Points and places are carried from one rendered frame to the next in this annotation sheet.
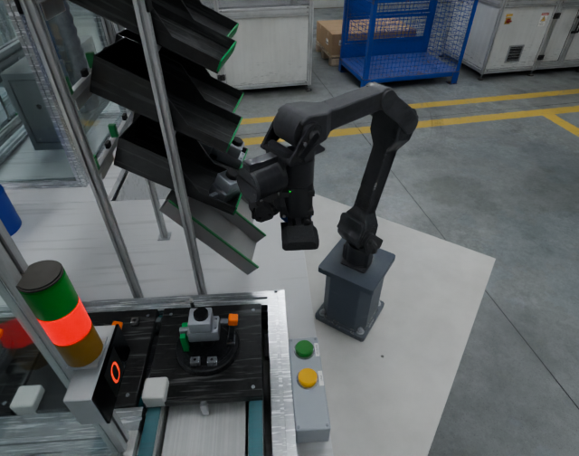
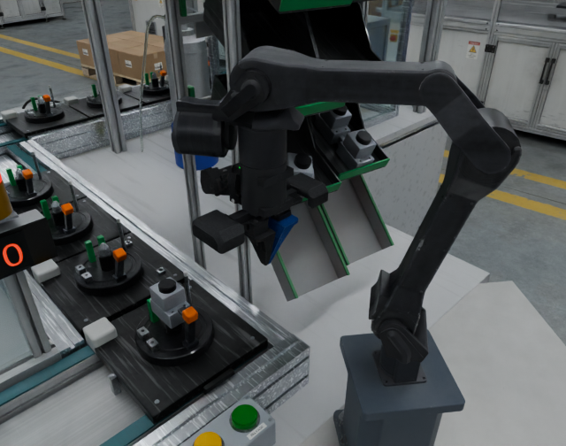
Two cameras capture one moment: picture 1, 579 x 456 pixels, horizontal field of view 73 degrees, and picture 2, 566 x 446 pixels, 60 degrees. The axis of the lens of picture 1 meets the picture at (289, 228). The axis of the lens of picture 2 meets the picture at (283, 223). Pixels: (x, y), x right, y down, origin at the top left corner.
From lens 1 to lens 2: 0.52 m
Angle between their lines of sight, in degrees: 41
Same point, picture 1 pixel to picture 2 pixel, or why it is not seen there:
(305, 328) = (309, 417)
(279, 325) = (259, 374)
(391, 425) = not seen: outside the picture
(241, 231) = (325, 252)
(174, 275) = (261, 270)
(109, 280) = not seen: hidden behind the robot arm
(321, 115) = (273, 64)
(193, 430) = (95, 396)
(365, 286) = (363, 401)
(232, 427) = (117, 426)
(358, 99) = (367, 69)
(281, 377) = (193, 422)
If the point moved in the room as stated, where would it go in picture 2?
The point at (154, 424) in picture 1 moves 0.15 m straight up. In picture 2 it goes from (74, 360) to (54, 296)
